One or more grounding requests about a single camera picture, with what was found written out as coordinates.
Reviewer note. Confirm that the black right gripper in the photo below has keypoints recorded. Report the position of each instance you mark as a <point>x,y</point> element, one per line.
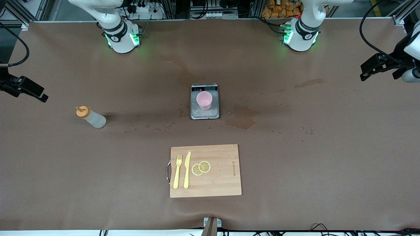
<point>7,82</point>

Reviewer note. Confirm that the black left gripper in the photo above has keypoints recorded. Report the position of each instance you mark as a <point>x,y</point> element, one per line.
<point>395,62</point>

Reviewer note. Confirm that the translucent squeeze bottle orange cap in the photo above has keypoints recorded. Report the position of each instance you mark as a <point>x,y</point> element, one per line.
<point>95,120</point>

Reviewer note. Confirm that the pink plastic cup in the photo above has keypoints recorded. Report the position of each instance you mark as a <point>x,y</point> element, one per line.
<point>204,100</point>

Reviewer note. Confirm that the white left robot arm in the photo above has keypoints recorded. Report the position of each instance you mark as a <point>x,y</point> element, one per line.
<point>302,36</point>

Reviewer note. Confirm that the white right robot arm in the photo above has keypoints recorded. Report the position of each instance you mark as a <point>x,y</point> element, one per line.
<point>121,39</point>

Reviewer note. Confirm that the orange packaged goods pile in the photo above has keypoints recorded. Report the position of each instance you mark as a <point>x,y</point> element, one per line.
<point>275,9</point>

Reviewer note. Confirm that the white power strip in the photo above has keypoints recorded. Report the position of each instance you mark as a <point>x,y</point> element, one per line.
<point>147,13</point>

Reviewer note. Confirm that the brown table mat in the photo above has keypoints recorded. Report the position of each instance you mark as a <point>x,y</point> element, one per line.
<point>295,196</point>

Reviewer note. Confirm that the steel digital kitchen scale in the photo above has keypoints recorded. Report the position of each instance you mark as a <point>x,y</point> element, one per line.
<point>215,112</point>

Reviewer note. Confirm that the yellow plastic fork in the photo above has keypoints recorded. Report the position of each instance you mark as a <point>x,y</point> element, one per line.
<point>176,178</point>

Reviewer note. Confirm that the black white electronics box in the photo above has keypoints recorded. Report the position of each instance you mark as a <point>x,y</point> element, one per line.
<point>213,9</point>

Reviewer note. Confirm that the yellow plastic knife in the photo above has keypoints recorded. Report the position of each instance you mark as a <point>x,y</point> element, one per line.
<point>186,173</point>

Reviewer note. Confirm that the lemon slice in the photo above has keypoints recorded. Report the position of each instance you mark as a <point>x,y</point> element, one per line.
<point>196,170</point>
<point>205,166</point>

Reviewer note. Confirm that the wooden cutting board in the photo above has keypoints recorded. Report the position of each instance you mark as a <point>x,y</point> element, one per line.
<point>223,183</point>

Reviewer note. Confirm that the aluminium frame profile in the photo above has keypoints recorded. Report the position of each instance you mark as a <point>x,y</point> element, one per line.
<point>23,24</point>
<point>398,20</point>

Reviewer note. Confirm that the metal mounting bracket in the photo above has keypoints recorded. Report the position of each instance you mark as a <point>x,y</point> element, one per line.
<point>211,226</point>

